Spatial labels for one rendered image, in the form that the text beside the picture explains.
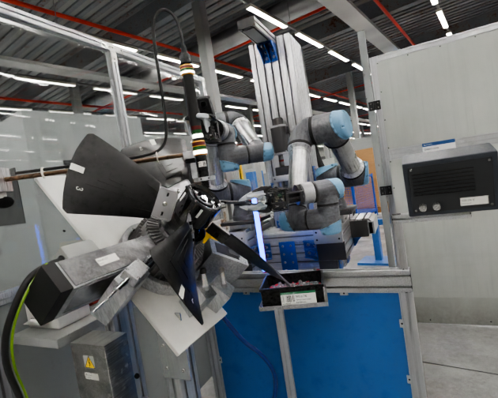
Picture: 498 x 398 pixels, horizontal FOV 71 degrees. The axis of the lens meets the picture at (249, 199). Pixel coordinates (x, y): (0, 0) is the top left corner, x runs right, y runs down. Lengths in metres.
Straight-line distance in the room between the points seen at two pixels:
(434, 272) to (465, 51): 1.51
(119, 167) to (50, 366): 0.92
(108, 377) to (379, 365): 0.95
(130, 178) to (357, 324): 0.99
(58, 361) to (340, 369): 1.10
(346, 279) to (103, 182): 0.91
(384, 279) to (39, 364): 1.29
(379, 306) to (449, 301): 1.55
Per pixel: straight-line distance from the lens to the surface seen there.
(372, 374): 1.54
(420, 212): 1.29
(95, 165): 0.95
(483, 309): 2.97
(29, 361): 1.58
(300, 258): 1.86
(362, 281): 1.37
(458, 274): 2.88
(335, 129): 1.39
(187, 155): 1.11
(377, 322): 1.44
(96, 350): 1.20
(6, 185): 1.24
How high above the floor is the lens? 1.25
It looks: 3 degrees down
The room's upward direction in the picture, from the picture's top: 9 degrees counter-clockwise
